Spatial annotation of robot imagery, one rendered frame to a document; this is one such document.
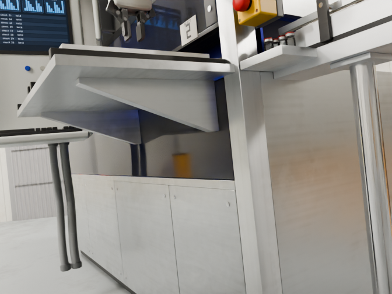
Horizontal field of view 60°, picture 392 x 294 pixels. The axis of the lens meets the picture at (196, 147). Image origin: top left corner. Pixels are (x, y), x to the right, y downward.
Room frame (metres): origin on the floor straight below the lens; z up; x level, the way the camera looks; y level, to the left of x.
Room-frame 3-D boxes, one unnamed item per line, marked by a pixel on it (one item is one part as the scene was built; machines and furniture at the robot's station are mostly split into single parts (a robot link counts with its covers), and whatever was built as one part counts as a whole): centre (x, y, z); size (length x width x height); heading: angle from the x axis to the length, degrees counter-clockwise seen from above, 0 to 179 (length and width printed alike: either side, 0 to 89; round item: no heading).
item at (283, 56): (0.77, -0.21, 0.87); 0.14 x 0.13 x 0.02; 122
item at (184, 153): (1.69, 0.45, 0.73); 1.98 x 0.01 x 0.25; 32
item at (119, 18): (0.84, 0.15, 1.01); 0.03 x 0.03 x 0.07; 32
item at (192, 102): (0.80, 0.09, 0.79); 0.34 x 0.03 x 0.13; 122
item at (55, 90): (1.02, 0.21, 0.87); 0.70 x 0.48 x 0.02; 32
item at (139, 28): (0.87, 0.10, 1.01); 0.03 x 0.03 x 0.07; 32
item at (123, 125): (1.22, 0.36, 0.79); 0.34 x 0.03 x 0.13; 122
